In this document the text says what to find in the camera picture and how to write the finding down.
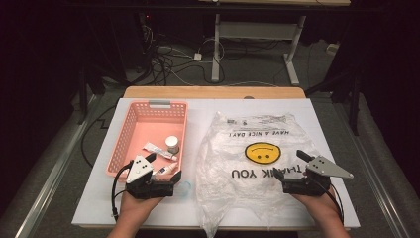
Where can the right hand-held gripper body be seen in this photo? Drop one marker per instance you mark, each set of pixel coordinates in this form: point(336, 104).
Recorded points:
point(307, 185)

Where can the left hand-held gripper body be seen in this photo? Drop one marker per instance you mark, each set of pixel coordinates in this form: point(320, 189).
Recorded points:
point(140, 186)

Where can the white toothpaste tube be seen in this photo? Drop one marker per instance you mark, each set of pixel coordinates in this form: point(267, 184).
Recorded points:
point(158, 151)

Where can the pink perforated plastic basket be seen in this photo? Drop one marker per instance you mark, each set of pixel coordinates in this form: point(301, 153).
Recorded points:
point(148, 127)

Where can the clear plastic bag yellow face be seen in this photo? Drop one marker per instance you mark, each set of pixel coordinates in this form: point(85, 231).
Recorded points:
point(231, 198)

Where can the person's left hand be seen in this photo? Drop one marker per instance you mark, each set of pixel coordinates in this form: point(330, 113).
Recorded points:
point(135, 208)

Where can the person's right hand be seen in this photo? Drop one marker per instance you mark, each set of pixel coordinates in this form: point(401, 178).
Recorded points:
point(322, 205)

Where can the small jar with white lid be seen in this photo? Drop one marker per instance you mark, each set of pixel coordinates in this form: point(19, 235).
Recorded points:
point(172, 143)

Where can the black metal stand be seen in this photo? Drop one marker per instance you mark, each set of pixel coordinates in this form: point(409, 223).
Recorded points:
point(355, 99)
point(83, 99)

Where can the white power adapter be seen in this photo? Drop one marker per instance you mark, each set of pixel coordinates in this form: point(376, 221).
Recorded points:
point(197, 57)

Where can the white power strip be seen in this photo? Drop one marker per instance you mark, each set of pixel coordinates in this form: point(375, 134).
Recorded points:
point(333, 48)

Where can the aluminium floor rail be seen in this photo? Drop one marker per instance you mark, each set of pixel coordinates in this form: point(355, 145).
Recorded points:
point(56, 172)
point(373, 178)

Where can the white metal desk frame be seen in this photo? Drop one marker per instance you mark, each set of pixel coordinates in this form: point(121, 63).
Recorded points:
point(257, 30)

